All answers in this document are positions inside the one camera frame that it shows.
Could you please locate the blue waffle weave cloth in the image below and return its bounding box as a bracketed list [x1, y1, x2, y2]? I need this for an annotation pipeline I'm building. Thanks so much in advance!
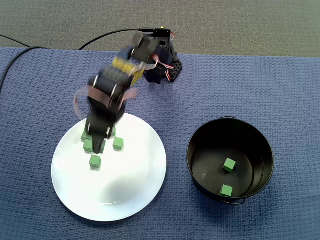
[0, 46, 320, 240]

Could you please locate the thick black cable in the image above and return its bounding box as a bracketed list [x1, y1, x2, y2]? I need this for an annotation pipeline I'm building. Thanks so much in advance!
[0, 27, 156, 98]

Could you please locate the thin black cable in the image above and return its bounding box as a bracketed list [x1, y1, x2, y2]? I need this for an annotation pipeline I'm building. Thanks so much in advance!
[0, 34, 31, 48]

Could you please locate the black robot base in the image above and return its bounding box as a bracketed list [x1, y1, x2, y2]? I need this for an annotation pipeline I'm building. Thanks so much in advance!
[143, 27, 184, 86]

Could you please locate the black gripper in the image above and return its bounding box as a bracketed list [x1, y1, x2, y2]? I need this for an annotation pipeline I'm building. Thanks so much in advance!
[84, 99, 126, 154]

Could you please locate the black metal bucket container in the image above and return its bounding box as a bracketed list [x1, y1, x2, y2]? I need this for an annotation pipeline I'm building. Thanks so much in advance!
[186, 116, 275, 206]

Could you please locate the white round plate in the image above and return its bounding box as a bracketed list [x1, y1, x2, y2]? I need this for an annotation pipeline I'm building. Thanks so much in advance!
[51, 111, 168, 223]

